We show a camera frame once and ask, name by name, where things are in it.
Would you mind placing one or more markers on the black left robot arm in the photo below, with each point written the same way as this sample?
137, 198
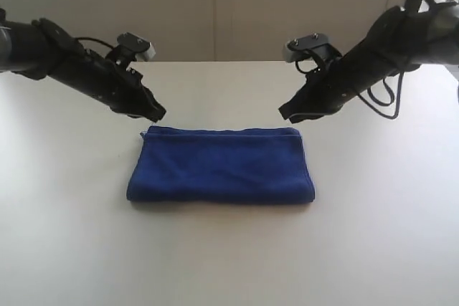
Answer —
43, 49

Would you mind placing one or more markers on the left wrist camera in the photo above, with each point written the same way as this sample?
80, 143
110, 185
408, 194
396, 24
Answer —
131, 48

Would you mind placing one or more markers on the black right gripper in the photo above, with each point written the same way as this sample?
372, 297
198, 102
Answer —
353, 73

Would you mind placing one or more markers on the blue microfibre towel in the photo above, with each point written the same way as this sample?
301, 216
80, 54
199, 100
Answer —
254, 166

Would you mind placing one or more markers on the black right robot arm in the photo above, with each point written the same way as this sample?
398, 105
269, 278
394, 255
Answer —
397, 43

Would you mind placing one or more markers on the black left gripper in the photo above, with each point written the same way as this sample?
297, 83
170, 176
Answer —
102, 80

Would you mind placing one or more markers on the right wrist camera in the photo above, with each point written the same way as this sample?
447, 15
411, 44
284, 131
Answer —
315, 46

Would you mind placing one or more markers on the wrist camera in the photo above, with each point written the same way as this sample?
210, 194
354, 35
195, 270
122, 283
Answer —
315, 46
131, 48

